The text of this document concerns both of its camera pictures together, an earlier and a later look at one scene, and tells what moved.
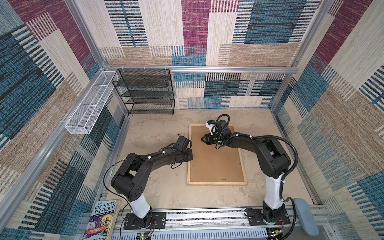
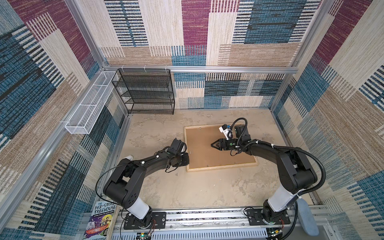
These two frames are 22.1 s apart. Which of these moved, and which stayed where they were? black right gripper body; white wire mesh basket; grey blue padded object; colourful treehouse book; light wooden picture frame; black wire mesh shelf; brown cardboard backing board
Moved: brown cardboard backing board; black right gripper body; light wooden picture frame
Stayed: grey blue padded object; white wire mesh basket; black wire mesh shelf; colourful treehouse book
